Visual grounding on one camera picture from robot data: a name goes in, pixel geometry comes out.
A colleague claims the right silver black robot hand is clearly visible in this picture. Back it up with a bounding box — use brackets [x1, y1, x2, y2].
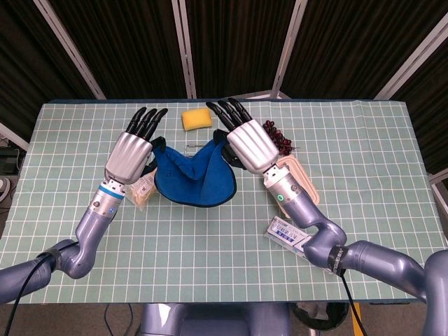
[205, 97, 281, 174]

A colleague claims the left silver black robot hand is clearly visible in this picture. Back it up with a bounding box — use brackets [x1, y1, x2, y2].
[104, 107, 169, 185]

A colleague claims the blue cloth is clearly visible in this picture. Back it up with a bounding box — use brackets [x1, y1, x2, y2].
[148, 129, 237, 208]

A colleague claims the yellow sponge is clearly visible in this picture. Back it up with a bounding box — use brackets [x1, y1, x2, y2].
[181, 108, 214, 132]

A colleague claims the green checkered tablecloth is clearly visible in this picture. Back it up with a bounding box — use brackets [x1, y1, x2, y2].
[0, 99, 448, 305]

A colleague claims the dark red grape bunch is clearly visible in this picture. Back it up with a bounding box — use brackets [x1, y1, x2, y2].
[262, 119, 302, 157]

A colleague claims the clear bag of yellow snacks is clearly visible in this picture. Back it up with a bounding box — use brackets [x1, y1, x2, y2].
[125, 174, 157, 211]

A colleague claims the beige lidded lunch box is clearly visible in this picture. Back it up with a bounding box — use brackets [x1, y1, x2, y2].
[276, 156, 320, 214]

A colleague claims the blue white toothpaste box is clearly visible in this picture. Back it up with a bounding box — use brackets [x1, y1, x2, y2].
[265, 216, 313, 258]

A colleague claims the black box device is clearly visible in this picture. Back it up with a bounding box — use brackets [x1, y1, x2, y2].
[0, 146, 22, 176]

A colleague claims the blue-grey robot torso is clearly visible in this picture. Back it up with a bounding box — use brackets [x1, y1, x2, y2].
[139, 302, 293, 336]

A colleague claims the black round bin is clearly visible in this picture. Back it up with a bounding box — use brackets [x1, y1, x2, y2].
[290, 302, 351, 336]

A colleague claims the white partition frame post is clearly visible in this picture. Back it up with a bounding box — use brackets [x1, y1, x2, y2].
[33, 0, 106, 100]
[170, 0, 197, 99]
[373, 13, 448, 101]
[271, 0, 309, 99]
[428, 170, 448, 213]
[0, 121, 29, 151]

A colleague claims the blue floor cable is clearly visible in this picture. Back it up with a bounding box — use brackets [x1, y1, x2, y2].
[104, 302, 134, 336]

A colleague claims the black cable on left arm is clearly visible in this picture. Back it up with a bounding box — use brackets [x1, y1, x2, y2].
[6, 252, 53, 336]

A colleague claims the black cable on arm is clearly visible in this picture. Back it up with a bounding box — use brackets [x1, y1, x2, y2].
[6, 252, 53, 336]
[339, 268, 362, 336]

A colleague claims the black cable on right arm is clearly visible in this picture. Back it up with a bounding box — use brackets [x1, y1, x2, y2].
[339, 268, 362, 336]

